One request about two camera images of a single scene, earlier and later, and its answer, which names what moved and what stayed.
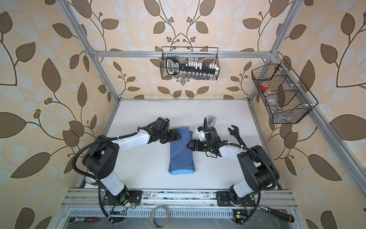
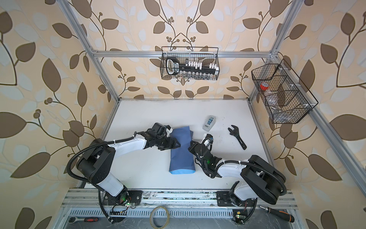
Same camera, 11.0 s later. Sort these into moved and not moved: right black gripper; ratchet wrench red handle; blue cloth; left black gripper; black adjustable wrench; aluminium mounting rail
Moved: right black gripper; left black gripper
Not moved: blue cloth; ratchet wrench red handle; black adjustable wrench; aluminium mounting rail
